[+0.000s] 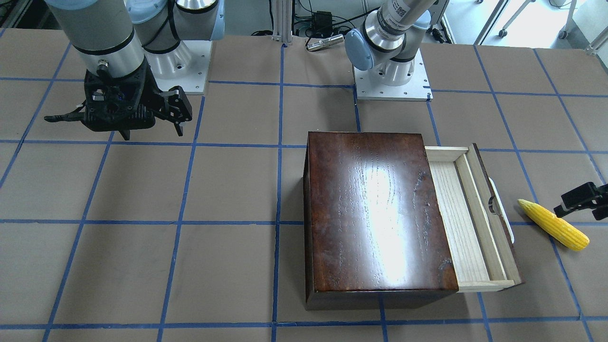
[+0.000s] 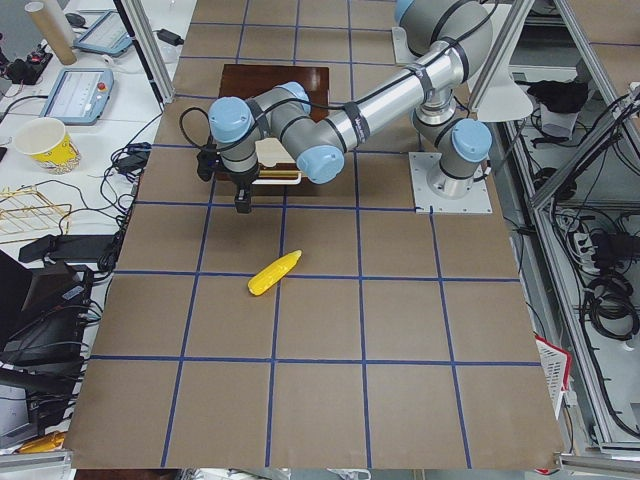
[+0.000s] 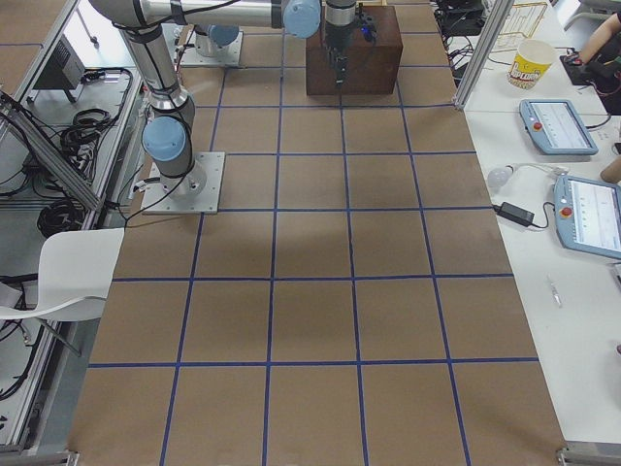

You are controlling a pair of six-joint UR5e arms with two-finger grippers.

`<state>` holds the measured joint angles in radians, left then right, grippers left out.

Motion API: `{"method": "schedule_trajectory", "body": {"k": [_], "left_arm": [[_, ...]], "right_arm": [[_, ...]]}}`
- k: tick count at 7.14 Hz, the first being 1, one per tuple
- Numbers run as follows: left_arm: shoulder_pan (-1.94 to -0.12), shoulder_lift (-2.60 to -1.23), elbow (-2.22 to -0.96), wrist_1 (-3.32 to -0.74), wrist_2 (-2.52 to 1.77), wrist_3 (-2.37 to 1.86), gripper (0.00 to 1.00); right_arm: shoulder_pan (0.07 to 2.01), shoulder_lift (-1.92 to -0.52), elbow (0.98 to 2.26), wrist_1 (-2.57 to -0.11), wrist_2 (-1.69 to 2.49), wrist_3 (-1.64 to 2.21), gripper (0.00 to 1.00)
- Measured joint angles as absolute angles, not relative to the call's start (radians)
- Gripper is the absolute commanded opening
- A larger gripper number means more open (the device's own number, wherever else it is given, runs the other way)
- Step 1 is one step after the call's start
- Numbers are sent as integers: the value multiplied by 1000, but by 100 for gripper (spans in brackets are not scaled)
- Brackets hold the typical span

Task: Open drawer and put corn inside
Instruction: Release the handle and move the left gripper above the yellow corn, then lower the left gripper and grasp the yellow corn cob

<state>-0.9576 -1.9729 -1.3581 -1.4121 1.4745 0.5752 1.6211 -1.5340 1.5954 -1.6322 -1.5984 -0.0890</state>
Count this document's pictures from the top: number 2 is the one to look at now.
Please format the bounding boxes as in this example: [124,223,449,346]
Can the black gripper near corn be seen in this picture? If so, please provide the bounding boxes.
[196,147,259,214]

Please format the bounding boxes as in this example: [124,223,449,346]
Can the grey robot arm near corn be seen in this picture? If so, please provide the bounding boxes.
[197,1,493,213]

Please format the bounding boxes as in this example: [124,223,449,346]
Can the red white plastic basket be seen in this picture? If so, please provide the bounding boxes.
[535,335,572,419]

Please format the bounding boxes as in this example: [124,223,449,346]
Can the white plastic chair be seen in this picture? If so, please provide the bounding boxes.
[476,49,533,123]

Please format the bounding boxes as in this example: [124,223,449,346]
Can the blue teach pendant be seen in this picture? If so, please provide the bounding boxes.
[40,68,115,126]
[74,10,132,57]

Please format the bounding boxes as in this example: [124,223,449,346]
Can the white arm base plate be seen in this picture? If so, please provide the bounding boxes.
[409,152,493,215]

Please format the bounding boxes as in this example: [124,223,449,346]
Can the popcorn paper bucket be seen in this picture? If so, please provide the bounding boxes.
[13,117,81,174]

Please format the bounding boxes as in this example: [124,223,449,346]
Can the black power adapter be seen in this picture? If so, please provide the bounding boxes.
[156,29,184,46]

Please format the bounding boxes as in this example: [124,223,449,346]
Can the yellow corn cob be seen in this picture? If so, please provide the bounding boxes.
[247,250,302,296]

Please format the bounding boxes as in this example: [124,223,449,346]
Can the blue teach pendant near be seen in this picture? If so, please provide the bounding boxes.
[40,68,115,126]

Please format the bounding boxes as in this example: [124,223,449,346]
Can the cardboard tube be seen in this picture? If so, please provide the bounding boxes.
[24,0,77,66]

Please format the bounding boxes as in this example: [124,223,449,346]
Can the gold wire rack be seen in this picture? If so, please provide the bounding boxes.
[0,186,72,244]

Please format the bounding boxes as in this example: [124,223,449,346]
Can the aluminium frame post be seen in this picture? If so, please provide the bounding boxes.
[113,0,175,105]

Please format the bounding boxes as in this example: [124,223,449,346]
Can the dark wooden drawer cabinet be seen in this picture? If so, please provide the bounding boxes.
[217,63,331,199]

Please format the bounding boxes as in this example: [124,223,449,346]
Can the blue teach pendant far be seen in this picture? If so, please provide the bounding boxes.
[74,10,132,57]

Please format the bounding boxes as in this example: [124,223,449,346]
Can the light wood drawer white handle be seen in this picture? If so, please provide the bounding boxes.
[252,138,318,197]

